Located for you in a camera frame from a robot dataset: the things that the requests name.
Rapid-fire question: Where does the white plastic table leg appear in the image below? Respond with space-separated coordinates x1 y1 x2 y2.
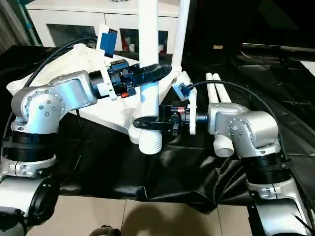
137 0 163 155
212 73 232 104
171 0 191 72
205 72 235 158

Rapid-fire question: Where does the white plastic table top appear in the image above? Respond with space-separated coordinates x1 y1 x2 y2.
6 43 193 146

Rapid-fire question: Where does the black work mat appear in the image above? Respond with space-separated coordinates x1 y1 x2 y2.
0 44 315 214

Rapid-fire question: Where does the white glass-door cabinet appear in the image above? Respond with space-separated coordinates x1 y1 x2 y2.
26 0 181 54

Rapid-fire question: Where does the white side board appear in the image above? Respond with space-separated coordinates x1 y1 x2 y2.
300 60 315 75

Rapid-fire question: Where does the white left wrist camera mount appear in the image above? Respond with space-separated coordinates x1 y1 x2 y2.
95 23 119 102

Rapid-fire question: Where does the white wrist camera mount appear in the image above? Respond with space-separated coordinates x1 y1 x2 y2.
95 23 119 102
172 70 198 136

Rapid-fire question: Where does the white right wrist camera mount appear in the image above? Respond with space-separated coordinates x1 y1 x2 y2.
172 70 198 136

